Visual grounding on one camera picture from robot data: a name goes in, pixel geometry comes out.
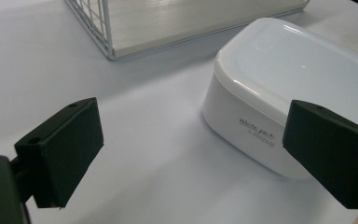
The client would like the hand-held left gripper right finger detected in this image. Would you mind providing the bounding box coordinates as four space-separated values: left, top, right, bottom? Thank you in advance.
282 99 358 210

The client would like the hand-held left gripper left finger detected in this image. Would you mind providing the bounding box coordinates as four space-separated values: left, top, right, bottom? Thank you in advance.
14 97 104 209

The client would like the white wire rack shelf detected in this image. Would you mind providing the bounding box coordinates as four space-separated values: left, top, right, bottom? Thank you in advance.
63 0 311 62

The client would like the white lidded plastic box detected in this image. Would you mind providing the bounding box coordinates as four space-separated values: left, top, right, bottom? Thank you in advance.
201 17 358 181

